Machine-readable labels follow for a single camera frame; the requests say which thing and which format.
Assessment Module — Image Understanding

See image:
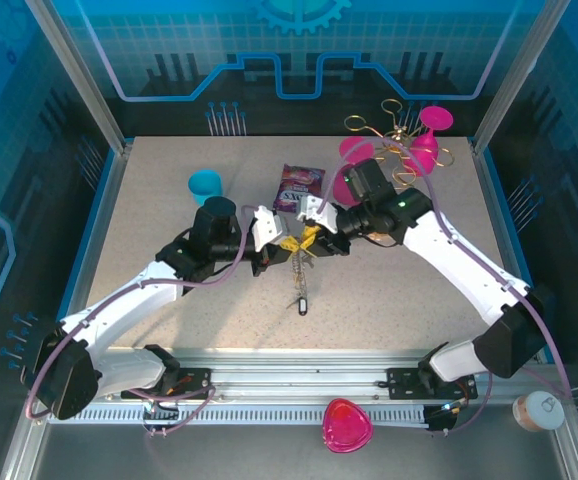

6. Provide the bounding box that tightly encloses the wire keyring with metal rings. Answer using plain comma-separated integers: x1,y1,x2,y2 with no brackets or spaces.
287,247,316,302

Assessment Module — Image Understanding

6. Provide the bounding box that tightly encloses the purple candy bag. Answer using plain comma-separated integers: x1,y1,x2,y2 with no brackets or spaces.
271,163,327,214

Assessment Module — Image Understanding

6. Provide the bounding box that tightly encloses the pink plastic goblet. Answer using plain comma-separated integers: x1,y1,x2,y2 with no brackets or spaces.
406,105,455,177
331,136,377,206

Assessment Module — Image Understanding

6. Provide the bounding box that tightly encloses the teal plastic goblet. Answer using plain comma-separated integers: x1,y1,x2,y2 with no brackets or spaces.
187,169,226,207

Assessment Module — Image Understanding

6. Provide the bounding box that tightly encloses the pink plastic bowl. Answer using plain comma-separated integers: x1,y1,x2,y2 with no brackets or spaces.
321,397,374,455

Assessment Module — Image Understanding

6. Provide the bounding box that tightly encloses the white capped brown container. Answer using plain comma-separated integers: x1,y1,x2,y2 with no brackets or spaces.
512,389,567,432

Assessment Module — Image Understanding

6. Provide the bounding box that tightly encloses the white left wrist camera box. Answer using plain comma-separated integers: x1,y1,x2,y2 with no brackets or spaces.
250,204,291,249

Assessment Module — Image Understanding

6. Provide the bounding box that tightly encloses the gold wire glass rack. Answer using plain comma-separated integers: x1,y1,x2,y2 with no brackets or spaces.
343,98,457,247

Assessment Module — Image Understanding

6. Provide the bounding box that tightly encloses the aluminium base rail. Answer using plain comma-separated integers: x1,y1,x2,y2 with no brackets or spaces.
32,346,571,402

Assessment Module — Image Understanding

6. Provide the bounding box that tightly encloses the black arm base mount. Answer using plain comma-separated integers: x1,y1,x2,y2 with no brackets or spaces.
120,366,216,402
385,366,480,402

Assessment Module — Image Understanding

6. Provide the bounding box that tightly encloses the slotted grey cable duct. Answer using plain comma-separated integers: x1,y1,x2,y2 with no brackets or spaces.
47,403,431,427

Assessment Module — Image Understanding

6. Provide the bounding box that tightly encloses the aluminium frame post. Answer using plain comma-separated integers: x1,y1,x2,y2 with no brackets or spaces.
470,0,573,157
24,0,134,155

